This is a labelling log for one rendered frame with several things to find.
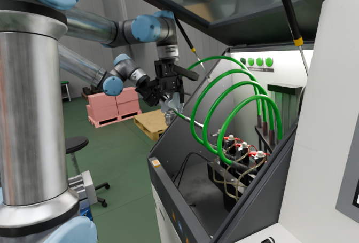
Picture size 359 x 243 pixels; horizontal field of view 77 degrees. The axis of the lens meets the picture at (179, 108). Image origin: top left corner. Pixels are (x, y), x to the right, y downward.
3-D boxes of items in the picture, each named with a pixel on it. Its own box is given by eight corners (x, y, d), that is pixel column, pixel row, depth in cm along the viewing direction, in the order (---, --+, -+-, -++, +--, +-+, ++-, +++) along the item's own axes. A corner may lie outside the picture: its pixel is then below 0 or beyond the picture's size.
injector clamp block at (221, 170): (209, 191, 104) (207, 162, 100) (228, 185, 107) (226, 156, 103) (260, 248, 73) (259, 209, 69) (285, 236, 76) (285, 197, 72)
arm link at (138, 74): (144, 69, 105) (137, 67, 97) (151, 76, 104) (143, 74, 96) (134, 81, 106) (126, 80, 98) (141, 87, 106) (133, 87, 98)
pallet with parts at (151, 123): (201, 127, 420) (198, 108, 410) (154, 142, 379) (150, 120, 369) (169, 113, 538) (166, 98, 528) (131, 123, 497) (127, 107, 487)
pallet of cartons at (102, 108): (88, 120, 566) (82, 93, 548) (133, 109, 615) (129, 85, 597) (92, 128, 494) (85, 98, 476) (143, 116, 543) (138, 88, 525)
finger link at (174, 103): (168, 116, 85) (164, 92, 83) (182, 113, 87) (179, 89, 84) (170, 118, 82) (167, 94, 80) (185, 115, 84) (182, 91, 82)
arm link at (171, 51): (173, 45, 84) (181, 44, 77) (174, 57, 85) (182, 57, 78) (154, 47, 82) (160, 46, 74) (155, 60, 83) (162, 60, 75)
